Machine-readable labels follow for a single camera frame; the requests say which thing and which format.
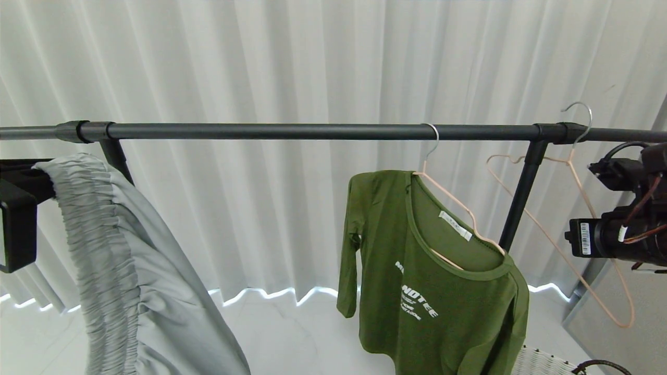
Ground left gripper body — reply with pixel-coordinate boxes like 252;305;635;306
0;180;38;274

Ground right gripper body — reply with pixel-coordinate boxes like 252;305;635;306
565;206;667;266

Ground pink clothes hanger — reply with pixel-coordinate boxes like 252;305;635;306
486;102;636;329
412;123;506;271

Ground pale grey shorts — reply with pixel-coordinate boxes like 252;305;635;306
32;154;252;375

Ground green shirt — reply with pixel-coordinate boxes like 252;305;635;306
336;169;530;375

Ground white laundry basket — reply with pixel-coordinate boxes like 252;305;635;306
513;346;634;375

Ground black clothes rack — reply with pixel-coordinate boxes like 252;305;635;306
0;120;667;253

